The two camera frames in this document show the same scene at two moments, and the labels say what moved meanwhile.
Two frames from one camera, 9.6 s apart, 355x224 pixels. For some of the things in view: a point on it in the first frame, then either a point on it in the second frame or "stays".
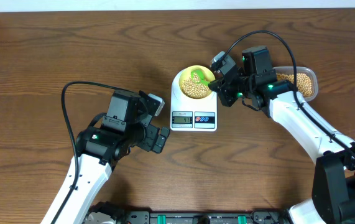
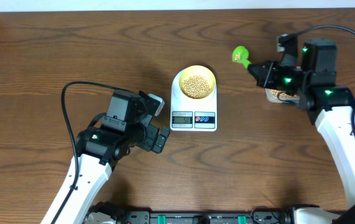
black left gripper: [148, 142] stays
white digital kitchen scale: [189, 114] stays
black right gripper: [222, 89] → [266, 80]
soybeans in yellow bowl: [193, 88] stays
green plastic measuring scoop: [201, 76] → [240, 55]
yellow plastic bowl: [208, 75] stays
